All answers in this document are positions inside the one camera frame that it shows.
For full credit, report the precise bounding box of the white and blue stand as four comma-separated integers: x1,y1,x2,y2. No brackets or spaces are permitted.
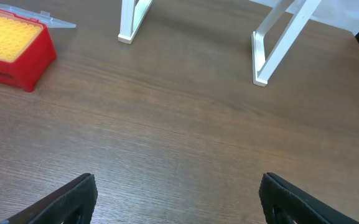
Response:
117,0,323,88

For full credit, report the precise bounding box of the red and yellow tip box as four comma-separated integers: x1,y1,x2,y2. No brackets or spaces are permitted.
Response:
0,1,77,93

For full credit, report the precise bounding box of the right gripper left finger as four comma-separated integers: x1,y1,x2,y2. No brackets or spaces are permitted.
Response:
0,172,99,224

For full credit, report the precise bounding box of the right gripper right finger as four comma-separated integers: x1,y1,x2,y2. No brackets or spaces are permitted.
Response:
258,172,359,224

